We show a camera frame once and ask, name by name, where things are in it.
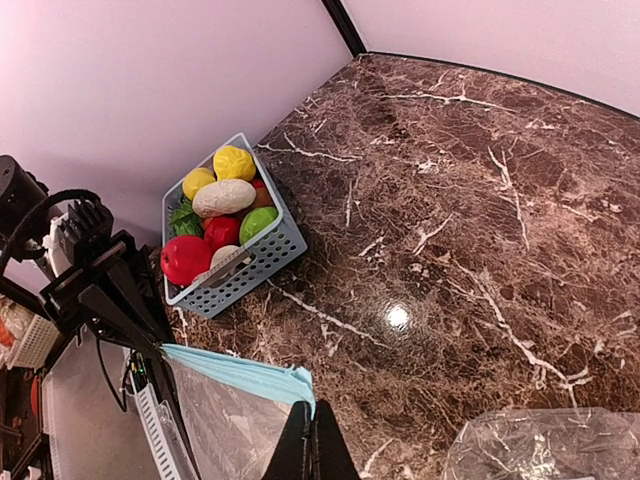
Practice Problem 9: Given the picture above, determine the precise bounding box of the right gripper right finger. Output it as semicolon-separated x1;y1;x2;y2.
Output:
311;400;360;480

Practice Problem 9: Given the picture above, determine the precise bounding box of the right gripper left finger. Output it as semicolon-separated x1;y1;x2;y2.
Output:
262;401;311;480

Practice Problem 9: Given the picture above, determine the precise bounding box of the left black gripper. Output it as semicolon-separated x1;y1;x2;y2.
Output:
40;231;173;350

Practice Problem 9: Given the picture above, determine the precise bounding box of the large clear zip bag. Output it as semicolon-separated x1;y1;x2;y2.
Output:
162;344;316;479

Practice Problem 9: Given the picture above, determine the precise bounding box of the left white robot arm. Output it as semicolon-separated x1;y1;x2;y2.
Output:
1;155;175;353

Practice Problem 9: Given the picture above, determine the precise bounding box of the small clear zip bag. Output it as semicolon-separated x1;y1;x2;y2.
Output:
442;407;639;479

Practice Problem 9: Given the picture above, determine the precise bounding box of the large red toy apple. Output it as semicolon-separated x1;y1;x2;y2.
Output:
160;235;213;287

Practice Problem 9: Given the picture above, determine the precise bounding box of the green toy lettuce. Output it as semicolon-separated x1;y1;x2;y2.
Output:
169;196;204;237

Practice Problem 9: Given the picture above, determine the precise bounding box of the light blue plastic basket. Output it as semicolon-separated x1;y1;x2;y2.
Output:
163;156;307;318

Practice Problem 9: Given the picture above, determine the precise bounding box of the yellow toy potato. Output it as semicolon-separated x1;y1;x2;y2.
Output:
182;167;216;201

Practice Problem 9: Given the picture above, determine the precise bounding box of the yellow toy lemon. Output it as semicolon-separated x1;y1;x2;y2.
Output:
212;145;257;182

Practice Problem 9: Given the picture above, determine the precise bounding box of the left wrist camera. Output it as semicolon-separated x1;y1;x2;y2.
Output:
43;200;114;278

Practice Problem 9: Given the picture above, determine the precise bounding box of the white slotted cable duct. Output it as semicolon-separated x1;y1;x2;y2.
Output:
134;384;198;480

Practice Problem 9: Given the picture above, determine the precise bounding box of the left black frame post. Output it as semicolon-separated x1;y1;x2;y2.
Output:
322;0;367;58

